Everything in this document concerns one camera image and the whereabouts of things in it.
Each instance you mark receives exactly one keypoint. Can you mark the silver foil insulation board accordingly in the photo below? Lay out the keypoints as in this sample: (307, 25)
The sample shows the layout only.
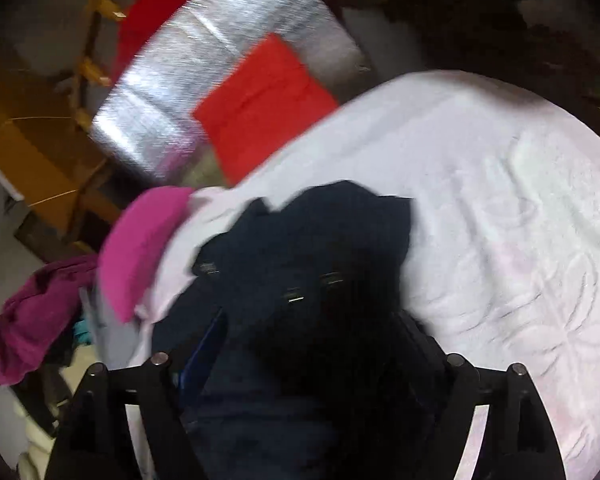
(205, 45)

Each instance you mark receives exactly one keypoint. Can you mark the magenta cloth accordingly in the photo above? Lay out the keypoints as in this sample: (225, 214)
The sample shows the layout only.
(35, 310)

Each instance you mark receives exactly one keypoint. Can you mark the grey cloth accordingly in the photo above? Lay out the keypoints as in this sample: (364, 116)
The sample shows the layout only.
(115, 340)

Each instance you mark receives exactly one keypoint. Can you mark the wooden stair railing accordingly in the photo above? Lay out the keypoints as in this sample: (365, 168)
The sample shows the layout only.
(87, 70)

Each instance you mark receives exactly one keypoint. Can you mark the magenta pillow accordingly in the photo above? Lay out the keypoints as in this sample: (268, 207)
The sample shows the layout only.
(140, 250)

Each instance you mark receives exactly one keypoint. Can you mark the red cloth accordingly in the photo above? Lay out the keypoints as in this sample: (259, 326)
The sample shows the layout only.
(155, 10)

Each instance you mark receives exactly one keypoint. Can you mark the orange wooden pillar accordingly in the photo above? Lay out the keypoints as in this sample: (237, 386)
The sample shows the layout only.
(20, 150)

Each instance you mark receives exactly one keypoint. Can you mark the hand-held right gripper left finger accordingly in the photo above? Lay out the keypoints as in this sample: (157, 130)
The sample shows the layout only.
(204, 355)

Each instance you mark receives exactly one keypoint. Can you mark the cream leather sofa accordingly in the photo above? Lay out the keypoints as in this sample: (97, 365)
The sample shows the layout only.
(35, 440)

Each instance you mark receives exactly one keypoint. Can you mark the pale pink blanket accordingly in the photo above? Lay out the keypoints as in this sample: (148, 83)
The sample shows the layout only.
(455, 185)

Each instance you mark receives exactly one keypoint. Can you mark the dark navy garment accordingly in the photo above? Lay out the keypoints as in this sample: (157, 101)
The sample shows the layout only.
(305, 260)

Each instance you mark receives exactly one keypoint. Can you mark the teal cloth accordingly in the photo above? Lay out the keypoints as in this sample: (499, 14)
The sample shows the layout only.
(82, 332)

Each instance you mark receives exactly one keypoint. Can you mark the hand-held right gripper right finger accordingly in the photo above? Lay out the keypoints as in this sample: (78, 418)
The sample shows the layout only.
(460, 385)

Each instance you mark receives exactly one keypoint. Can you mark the red pillow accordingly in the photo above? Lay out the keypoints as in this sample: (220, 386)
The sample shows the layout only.
(265, 105)

